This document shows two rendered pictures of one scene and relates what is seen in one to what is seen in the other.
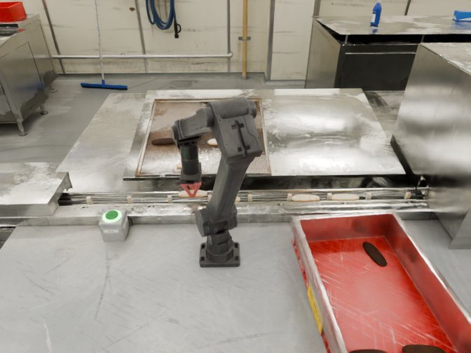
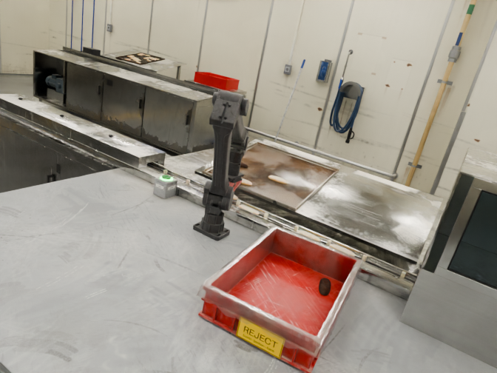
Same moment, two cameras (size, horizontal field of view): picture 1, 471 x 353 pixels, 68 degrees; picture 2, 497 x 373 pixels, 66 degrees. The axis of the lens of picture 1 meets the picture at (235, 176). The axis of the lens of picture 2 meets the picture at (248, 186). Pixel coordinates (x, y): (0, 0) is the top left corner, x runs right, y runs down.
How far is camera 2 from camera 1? 0.77 m
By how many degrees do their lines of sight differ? 30
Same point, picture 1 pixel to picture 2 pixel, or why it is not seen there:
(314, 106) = (381, 191)
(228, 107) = (228, 95)
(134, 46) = (309, 139)
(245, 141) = (225, 115)
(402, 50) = not seen: outside the picture
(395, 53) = not seen: outside the picture
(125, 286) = (140, 213)
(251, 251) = (234, 240)
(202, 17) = (379, 133)
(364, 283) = (293, 291)
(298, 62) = not seen: hidden behind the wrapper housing
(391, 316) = (289, 313)
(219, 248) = (208, 217)
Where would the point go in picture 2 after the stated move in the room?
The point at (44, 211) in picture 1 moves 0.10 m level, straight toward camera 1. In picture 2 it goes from (135, 162) to (130, 169)
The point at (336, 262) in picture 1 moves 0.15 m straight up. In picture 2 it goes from (286, 274) to (296, 234)
